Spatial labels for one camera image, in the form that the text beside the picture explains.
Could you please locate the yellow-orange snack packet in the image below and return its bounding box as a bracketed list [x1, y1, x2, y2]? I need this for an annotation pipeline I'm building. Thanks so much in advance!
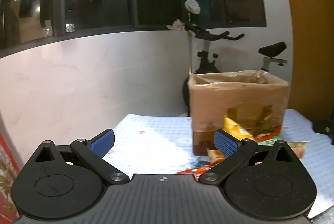
[223, 116, 255, 142]

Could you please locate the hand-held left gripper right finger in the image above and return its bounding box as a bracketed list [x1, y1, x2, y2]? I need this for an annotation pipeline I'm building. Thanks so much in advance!
[198, 129, 306, 185]

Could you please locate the thin metal pole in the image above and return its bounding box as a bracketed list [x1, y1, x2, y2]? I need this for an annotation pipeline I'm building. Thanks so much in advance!
[187, 13, 194, 75]

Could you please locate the brown cardboard box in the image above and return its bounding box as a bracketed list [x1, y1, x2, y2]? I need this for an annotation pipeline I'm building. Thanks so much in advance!
[188, 69, 290, 156]

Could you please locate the white plastic bag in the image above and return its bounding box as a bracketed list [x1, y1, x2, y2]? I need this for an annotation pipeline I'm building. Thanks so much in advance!
[185, 0, 201, 15]

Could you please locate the box lined with plastic bag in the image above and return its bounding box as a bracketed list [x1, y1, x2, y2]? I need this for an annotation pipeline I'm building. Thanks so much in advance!
[188, 69, 290, 134]

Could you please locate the black exercise bike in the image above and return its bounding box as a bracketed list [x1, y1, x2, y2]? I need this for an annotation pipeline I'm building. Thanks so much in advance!
[181, 22, 289, 117]

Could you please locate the crumpled white cloth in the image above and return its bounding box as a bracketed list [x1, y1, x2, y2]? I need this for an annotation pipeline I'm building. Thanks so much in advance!
[167, 19, 186, 31]

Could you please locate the small orange-white snack packet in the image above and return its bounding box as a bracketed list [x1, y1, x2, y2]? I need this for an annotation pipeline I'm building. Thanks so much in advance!
[207, 148, 225, 163]

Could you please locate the red and green snack packet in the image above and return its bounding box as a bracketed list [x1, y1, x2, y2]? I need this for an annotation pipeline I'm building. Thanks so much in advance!
[254, 132, 282, 146]

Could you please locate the red patterned snack packet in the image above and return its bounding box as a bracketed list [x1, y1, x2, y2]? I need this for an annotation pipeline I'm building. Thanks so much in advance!
[177, 163, 217, 180]

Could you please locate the wooden panel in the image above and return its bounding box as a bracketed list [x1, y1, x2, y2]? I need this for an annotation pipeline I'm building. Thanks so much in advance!
[277, 0, 334, 120]

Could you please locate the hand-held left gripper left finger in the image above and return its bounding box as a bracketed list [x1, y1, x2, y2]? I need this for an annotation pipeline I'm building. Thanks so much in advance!
[25, 129, 130, 186]

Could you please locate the red printed board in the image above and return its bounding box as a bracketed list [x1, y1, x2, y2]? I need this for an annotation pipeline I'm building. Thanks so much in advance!
[0, 130, 21, 219]

